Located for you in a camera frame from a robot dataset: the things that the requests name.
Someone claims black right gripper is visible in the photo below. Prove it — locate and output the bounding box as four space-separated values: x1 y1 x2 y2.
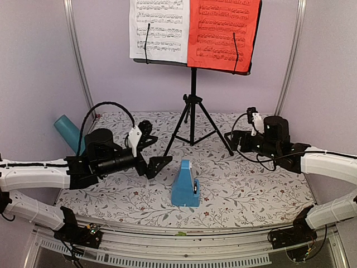
225 130 280 160

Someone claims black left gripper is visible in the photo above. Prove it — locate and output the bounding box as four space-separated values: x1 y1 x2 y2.
97 147 172 179

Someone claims black music stand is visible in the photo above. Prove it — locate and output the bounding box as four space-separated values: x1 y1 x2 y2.
133 0 263 157

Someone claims blue metronome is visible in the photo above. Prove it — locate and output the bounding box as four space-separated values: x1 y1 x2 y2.
171 160 200 208

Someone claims red sheet music paper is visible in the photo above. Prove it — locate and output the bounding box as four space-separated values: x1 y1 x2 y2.
187 0 262 75

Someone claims white sheet music paper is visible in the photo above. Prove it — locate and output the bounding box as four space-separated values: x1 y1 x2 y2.
129 0 190 64

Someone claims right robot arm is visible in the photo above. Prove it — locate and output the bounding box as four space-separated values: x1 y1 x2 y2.
224 113 356 243

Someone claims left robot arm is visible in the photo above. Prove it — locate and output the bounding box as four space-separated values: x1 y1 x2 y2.
1 126 172 242

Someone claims floral tablecloth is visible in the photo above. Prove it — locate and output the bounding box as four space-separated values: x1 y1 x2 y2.
57 113 315 229

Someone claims teal cylindrical cup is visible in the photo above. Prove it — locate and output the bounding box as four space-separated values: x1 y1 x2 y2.
54 114 80 153

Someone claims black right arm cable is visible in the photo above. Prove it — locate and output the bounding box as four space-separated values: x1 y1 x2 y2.
230 113 310 171

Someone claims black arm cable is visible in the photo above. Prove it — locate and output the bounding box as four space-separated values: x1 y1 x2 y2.
0 100 137 170
230 113 310 171

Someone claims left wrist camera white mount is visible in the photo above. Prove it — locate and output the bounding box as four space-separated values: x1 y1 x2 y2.
124 120 152 157

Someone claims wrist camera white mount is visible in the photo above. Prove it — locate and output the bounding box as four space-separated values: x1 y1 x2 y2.
247 107 264 136
124 120 152 157

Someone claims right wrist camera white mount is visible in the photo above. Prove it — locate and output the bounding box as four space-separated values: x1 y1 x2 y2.
247 107 264 136

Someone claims aluminium front frame rail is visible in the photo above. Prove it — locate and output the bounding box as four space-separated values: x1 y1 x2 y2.
26 216 349 268

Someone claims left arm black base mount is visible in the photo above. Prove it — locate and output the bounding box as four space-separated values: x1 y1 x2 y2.
54 206 103 249

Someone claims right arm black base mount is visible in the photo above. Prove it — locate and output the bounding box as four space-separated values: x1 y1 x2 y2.
267 205 317 249

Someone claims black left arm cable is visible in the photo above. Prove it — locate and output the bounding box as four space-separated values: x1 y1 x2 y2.
0 100 137 170

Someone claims right aluminium corner post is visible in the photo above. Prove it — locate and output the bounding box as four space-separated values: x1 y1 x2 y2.
274 0 307 116

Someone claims aluminium corner post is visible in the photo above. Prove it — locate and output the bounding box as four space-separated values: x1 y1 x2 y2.
274 0 307 116
63 0 94 108

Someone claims left aluminium corner post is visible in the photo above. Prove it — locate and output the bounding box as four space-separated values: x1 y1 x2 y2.
63 0 94 108

